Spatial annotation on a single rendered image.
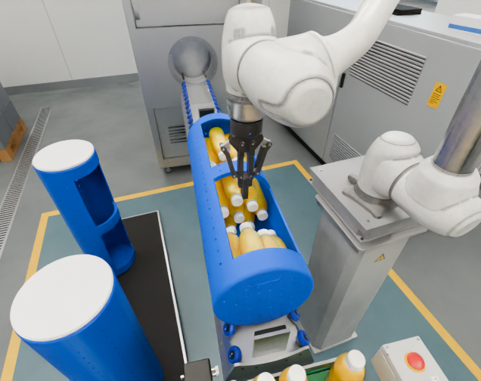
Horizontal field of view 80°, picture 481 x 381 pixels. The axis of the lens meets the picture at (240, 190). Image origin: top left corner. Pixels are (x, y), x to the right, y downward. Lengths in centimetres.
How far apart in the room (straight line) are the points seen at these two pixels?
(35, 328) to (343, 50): 98
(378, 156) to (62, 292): 108
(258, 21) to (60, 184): 129
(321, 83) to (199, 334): 176
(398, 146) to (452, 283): 171
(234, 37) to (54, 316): 86
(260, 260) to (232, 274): 8
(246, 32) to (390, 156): 66
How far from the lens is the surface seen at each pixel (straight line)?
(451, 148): 91
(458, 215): 97
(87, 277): 105
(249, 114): 62
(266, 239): 89
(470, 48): 204
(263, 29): 57
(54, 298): 105
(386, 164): 105
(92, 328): 99
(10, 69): 586
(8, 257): 288
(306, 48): 46
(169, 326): 188
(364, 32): 55
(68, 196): 166
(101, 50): 556
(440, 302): 247
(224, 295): 76
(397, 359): 85
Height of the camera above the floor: 182
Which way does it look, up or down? 41 degrees down
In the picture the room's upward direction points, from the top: straight up
